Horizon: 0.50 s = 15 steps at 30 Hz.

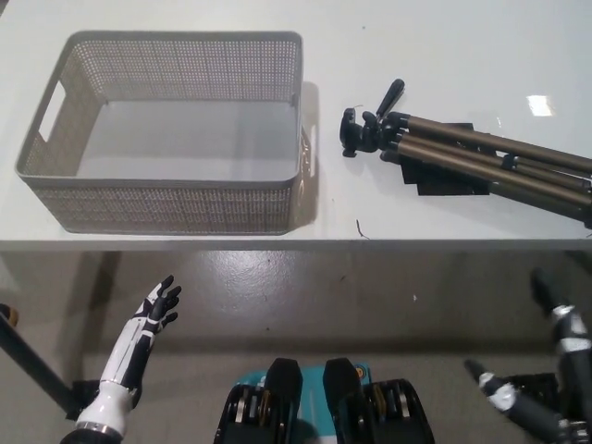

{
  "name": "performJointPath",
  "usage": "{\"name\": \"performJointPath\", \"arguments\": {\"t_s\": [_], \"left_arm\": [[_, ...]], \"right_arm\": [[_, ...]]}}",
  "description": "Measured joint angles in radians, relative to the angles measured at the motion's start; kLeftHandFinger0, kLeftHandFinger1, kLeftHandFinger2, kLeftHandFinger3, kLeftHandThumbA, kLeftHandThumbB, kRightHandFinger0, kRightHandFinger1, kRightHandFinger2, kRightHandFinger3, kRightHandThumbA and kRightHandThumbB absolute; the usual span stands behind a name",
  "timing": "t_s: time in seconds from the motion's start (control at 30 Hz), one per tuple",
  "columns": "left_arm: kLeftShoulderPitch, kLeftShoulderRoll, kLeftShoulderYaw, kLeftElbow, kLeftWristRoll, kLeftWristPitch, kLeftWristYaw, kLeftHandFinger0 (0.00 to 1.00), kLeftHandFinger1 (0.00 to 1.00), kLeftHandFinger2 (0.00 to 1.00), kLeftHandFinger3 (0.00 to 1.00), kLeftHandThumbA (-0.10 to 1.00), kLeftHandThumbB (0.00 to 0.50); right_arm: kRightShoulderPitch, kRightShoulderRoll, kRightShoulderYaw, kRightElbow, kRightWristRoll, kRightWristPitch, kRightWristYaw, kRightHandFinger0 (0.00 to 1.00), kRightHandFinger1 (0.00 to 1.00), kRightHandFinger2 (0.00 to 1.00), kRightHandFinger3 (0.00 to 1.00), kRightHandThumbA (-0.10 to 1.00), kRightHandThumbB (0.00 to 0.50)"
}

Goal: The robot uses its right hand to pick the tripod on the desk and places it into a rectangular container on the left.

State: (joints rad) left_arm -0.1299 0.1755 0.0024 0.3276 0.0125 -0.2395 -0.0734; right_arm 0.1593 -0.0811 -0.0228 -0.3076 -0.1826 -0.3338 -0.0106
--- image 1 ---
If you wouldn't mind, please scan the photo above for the dark metal stand pole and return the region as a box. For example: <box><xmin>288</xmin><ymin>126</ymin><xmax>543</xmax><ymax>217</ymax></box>
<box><xmin>0</xmin><ymin>310</ymin><xmax>78</xmax><ymax>413</ymax></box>

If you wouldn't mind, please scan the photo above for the large black tape patch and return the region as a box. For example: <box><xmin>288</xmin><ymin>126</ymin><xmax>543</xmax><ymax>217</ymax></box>
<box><xmin>400</xmin><ymin>152</ymin><xmax>491</xmax><ymax>199</ymax></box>

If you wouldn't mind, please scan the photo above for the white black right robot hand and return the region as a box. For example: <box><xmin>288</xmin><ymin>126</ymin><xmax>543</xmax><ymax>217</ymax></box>
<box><xmin>463</xmin><ymin>266</ymin><xmax>592</xmax><ymax>444</ymax></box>

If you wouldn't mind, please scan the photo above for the grey perforated plastic basket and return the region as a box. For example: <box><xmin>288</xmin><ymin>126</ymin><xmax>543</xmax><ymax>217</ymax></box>
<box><xmin>13</xmin><ymin>30</ymin><xmax>320</xmax><ymax>236</ymax></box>

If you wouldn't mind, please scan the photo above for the black teal robot body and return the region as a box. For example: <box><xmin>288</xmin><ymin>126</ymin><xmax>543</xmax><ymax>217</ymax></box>
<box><xmin>212</xmin><ymin>356</ymin><xmax>438</xmax><ymax>444</ymax></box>

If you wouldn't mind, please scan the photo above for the bronze and black camera tripod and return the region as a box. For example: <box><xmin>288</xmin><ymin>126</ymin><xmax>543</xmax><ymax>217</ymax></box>
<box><xmin>339</xmin><ymin>78</ymin><xmax>592</xmax><ymax>228</ymax></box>

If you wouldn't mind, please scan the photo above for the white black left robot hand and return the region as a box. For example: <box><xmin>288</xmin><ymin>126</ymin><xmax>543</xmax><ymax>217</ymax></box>
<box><xmin>76</xmin><ymin>275</ymin><xmax>182</xmax><ymax>435</ymax></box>

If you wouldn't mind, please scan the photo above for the small black tape patch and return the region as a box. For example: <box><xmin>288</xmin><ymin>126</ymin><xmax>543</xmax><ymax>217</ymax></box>
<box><xmin>441</xmin><ymin>120</ymin><xmax>477</xmax><ymax>140</ymax></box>

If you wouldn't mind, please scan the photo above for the black floor base plate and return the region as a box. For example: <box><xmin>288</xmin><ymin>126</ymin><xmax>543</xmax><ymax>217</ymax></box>
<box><xmin>503</xmin><ymin>373</ymin><xmax>563</xmax><ymax>417</ymax></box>
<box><xmin>68</xmin><ymin>378</ymin><xmax>104</xmax><ymax>418</ymax></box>

